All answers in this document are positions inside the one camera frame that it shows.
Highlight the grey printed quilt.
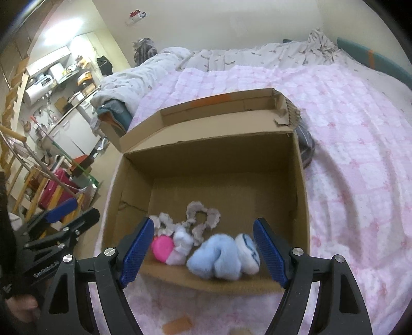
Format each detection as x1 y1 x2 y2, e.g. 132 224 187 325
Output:
90 29 338 110

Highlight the pink bow-print blanket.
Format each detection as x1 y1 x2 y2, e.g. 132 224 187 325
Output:
87 64 412 335

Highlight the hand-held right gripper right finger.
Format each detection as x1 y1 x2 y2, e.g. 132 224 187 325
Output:
253 217 371 335

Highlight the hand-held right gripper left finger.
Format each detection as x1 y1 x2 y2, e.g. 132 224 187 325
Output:
40 217 155 335

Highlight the yellow wooden rack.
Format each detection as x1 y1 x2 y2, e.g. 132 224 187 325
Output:
0 125 94 226

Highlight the white printed bed sheet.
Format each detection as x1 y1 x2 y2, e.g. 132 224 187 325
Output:
338 58 412 136

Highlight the grey patterned hanging garment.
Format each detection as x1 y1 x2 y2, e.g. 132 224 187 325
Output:
133 38 158 65

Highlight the teal mat with orange band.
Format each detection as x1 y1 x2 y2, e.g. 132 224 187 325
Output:
336 36 409 84

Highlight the person's left hand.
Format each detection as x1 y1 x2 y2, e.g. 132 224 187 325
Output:
5 295 41 323

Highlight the white wall cabinet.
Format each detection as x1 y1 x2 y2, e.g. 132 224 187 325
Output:
27 45 71 76

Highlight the orange tube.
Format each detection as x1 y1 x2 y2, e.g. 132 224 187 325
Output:
162 316 192 335

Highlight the white water heater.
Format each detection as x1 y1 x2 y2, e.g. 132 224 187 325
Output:
24 82 54 105

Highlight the white fluffy sock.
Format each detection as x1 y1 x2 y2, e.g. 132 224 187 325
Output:
166 225 195 266

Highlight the brown cardboard box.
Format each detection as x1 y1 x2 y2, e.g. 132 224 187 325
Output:
101 88 311 294

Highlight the white wall fixture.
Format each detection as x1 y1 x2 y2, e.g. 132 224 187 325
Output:
125 10 146 26

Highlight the pale ruffled scrunchie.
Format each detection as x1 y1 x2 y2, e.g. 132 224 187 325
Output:
150 201 222 247

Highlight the black hanging garment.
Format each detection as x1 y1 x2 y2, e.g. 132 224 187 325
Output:
97 56 113 76

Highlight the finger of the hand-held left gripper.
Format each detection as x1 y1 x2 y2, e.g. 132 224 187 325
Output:
24 198 78 232
24 208 100 255

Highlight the light blue plush toy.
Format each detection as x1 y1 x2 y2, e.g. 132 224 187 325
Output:
187 233 243 280

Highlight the red storage box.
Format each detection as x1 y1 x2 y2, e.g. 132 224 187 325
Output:
39 167 81 213

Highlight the dark grey striped cloth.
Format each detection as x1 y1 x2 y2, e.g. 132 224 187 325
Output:
296 124 315 170

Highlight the white and blue sock ball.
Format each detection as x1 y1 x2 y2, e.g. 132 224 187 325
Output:
234 232 261 274

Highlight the brown bedside box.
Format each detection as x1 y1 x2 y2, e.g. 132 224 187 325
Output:
100 119 126 152

